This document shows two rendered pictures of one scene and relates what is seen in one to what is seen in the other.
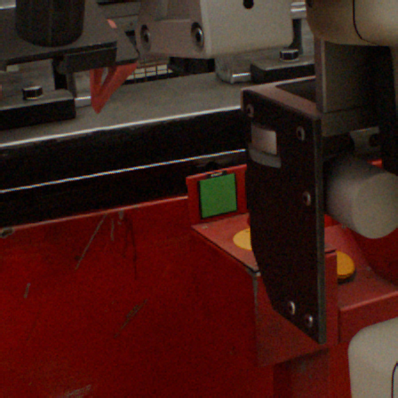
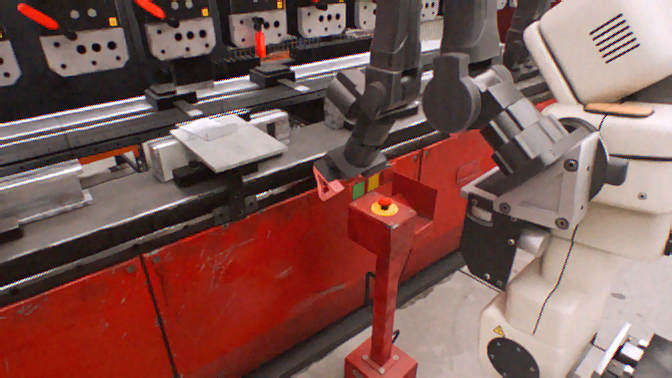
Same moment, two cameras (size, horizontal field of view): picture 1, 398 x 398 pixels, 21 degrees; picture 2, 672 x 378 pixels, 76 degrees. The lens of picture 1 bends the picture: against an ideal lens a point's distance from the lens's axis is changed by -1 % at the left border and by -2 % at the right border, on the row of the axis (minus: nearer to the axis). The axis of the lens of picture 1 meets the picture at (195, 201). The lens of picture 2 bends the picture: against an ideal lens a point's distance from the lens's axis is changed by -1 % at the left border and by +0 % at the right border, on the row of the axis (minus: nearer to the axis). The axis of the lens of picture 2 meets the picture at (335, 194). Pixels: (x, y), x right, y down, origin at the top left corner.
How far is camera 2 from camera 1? 48 cm
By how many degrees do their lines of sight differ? 21
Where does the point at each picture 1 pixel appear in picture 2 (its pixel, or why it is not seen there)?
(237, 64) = (338, 121)
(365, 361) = (524, 297)
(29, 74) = not seen: hidden behind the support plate
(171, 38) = (534, 216)
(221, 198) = (359, 190)
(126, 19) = (273, 95)
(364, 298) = (420, 226)
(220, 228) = (362, 204)
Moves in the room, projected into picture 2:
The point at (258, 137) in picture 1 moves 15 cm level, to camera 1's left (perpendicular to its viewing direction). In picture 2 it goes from (481, 214) to (400, 232)
